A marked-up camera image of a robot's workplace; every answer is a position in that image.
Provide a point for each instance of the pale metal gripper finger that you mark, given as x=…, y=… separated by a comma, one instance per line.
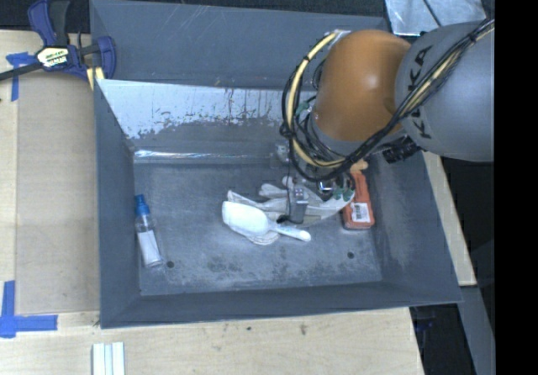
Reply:
x=297, y=212

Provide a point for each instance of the clear spray bottle blue cap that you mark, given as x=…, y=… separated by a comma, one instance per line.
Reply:
x=148, y=239

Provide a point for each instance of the white cloth glove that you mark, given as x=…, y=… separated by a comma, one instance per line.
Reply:
x=275, y=203

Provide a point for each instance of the white plastic scoop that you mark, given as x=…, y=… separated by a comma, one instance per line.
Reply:
x=246, y=217

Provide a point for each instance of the black cylinder on white bracket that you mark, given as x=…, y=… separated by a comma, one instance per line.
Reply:
x=401, y=151

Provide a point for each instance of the orange box with barcode label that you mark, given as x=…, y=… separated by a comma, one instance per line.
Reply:
x=360, y=213

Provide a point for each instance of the pale brown flat board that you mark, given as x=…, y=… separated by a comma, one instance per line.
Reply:
x=54, y=197

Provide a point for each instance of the grey metal bin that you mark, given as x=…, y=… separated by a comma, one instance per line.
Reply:
x=218, y=272

